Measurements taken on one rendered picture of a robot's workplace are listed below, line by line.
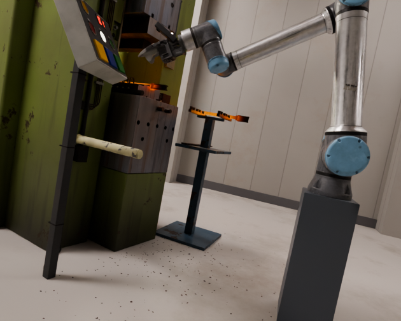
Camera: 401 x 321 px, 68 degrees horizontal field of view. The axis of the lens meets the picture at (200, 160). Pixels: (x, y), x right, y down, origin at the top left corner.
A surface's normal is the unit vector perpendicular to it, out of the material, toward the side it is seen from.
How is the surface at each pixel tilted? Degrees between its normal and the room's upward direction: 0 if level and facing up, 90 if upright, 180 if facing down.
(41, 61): 90
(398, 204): 90
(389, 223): 90
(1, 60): 90
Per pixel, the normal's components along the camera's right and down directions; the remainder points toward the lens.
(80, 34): -0.09, 0.07
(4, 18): -0.50, -0.02
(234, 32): -0.29, 0.03
